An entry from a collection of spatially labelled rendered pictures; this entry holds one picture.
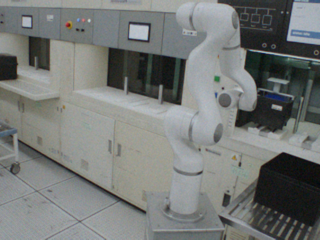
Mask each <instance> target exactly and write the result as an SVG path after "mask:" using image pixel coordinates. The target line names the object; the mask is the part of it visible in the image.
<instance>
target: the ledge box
mask: <svg viewBox="0 0 320 240"><path fill-rule="evenodd" d="M18 65H19V64H18V63H17V57H16V56H15V55H12V54H8V53H0V80H8V79H17V66H18Z"/></svg>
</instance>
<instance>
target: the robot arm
mask: <svg viewBox="0 0 320 240"><path fill-rule="evenodd" d="M176 21H177V23H178V25H179V26H180V27H182V28H184V29H186V30H190V31H197V32H207V36H206V39H205V40H204V41H203V42H202V43H201V44H200V45H199V46H198V47H196V48H195V49H194V50H193V51H192V52H191V54H190V55H189V57H188V62H187V67H188V68H187V69H186V71H187V74H186V81H187V86H188V89H189V92H190V94H191V95H192V97H193V98H194V99H195V101H196V102H197V105H198V108H199V110H198V109H193V108H189V107H186V106H179V105H177V106H173V107H171V108H169V109H168V111H167V112H166V114H165V117H163V130H164V131H165V135H166V138H167V140H168V142H169V144H170V146H171V148H172V151H173V153H174V162H173V168H172V178H171V188H170V196H168V197H166V198H164V199H162V200H161V202H160V206H159V207H160V210H161V212H162V213H163V214H164V215H165V216H167V217H168V218H170V219H172V220H175V221H179V222H185V223H189V222H194V221H198V220H200V219H202V218H203V217H204V215H205V213H206V208H205V206H204V204H203V203H202V202H201V201H199V195H200V189H201V182H202V178H203V170H204V166H205V158H204V156H203V154H202V153H201V152H200V151H199V150H198V149H197V148H196V147H195V146H194V144H193V143H192V142H194V143H197V144H200V145H203V146H211V145H215V144H216V143H218V142H219V140H220V139H221V137H222V134H223V121H222V118H221V114H220V111H219V107H220V108H221V109H225V110H228V109H231V108H237V109H242V110H246V111H247V112H251V111H252V110H254V108H255V106H256V101H257V98H260V95H258V91H257V90H256V85H255V82H254V80H253V78H252V77H251V76H250V74H249V73H248V72H247V71H245V70H244V69H243V68H242V67H241V40H240V30H239V17H238V15H237V13H236V11H235V10H234V9H233V8H232V7H231V6H230V5H226V4H221V3H202V2H187V3H184V4H182V5H181V6H180V7H179V8H178V9H177V11H176ZM218 54H219V60H220V70H221V73H222V75H224V76H226V77H228V78H229V79H231V80H233V81H235V82H237V83H238V85H239V86H240V87H241V88H240V87H238V88H233V89H230V90H225V91H221V92H220V93H219V94H218V96H217V102H216V98H215V91H214V79H215V70H216V69H215V66H216V60H217V56H218ZM217 104H218V105H217ZM218 106H219V107H218Z"/></svg>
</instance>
